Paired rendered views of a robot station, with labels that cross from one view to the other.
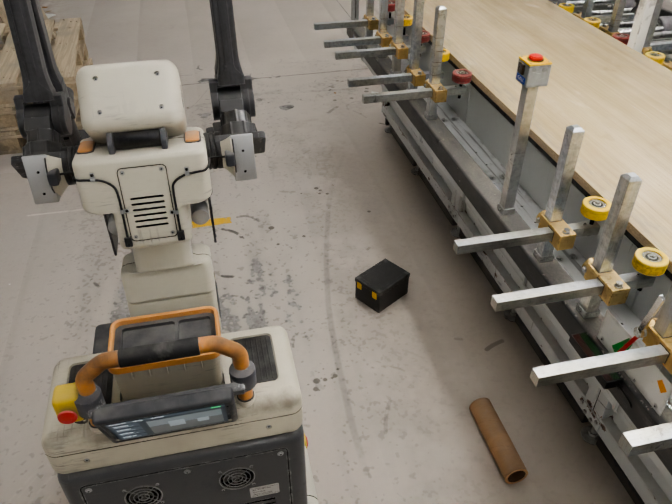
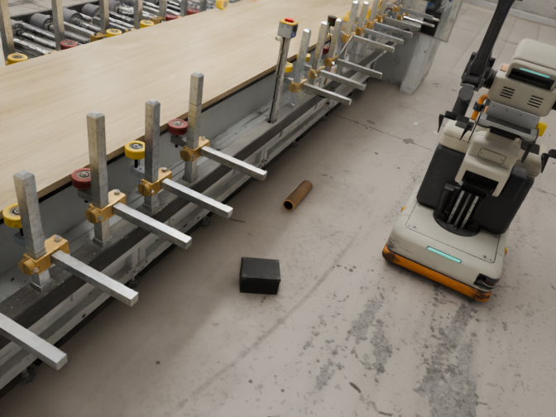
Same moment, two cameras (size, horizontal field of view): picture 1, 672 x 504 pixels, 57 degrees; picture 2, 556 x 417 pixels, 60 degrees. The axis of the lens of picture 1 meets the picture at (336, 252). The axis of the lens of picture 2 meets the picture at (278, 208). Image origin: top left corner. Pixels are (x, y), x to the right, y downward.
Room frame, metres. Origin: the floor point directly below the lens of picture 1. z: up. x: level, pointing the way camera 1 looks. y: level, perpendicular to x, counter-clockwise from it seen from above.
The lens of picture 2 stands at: (3.66, 0.82, 1.84)
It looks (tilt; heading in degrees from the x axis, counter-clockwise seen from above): 36 degrees down; 213
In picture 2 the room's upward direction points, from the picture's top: 12 degrees clockwise
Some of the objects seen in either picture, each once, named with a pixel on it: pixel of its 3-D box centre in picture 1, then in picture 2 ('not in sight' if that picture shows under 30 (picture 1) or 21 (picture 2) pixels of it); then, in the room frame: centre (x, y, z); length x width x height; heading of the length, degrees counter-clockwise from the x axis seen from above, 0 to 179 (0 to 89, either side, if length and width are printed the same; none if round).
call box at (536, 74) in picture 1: (533, 72); (287, 29); (1.74, -0.57, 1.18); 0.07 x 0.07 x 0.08; 13
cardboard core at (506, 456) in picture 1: (497, 438); (298, 194); (1.32, -0.56, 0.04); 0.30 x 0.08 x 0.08; 13
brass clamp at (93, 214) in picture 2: (398, 49); (106, 207); (2.93, -0.30, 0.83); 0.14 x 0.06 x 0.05; 13
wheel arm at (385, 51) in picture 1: (380, 52); (132, 216); (2.89, -0.21, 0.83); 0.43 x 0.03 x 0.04; 103
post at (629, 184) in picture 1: (605, 256); (316, 63); (1.25, -0.68, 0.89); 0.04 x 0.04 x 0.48; 13
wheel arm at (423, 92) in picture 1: (414, 94); (217, 156); (2.41, -0.32, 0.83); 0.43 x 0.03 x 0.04; 103
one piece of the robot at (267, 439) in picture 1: (187, 427); (479, 171); (0.96, 0.37, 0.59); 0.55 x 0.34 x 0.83; 103
